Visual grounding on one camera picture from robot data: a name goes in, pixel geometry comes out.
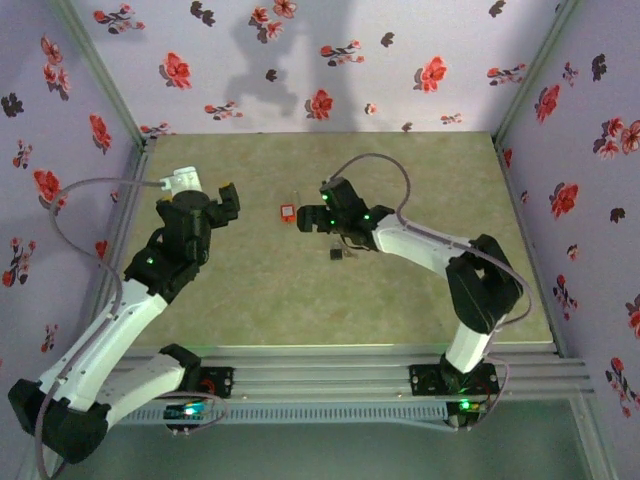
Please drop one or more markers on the green lit controller board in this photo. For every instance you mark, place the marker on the green lit controller board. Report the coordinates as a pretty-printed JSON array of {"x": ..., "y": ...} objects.
[
  {"x": 470, "y": 405},
  {"x": 187, "y": 411}
]

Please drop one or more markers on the black padlock keys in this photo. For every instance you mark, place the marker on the black padlock keys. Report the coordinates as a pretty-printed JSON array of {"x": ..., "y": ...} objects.
[{"x": 351, "y": 252}]

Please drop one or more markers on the aluminium corner post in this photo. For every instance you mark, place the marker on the aluminium corner post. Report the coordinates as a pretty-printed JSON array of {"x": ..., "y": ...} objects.
[
  {"x": 532, "y": 75},
  {"x": 102, "y": 75}
]

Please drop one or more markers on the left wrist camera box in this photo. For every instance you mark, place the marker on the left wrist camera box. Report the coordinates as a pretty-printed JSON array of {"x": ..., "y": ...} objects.
[{"x": 182, "y": 179}]

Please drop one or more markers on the small orange square block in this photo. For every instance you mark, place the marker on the small orange square block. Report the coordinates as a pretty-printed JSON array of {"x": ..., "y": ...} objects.
[{"x": 287, "y": 212}]

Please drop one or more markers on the aluminium side rail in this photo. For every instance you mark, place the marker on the aluminium side rail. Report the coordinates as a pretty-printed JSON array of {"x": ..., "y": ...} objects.
[
  {"x": 517, "y": 200},
  {"x": 141, "y": 160}
]

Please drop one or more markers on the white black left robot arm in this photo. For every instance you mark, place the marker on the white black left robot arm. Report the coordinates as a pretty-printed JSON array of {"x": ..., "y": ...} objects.
[{"x": 100, "y": 345}]

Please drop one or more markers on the aluminium frame post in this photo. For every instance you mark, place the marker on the aluminium frame post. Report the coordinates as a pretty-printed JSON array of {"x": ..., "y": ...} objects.
[{"x": 595, "y": 440}]

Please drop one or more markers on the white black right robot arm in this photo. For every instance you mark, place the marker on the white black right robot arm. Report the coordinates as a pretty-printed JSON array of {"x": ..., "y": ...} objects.
[{"x": 415, "y": 245}]

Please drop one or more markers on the small black block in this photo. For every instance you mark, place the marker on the small black block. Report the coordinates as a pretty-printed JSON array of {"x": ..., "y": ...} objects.
[{"x": 337, "y": 254}]

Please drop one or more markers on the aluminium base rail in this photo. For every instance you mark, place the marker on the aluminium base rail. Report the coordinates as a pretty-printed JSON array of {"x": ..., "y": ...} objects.
[{"x": 320, "y": 375}]

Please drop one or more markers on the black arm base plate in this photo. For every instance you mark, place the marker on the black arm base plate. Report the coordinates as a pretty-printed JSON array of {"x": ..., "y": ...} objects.
[
  {"x": 425, "y": 380},
  {"x": 220, "y": 382}
]

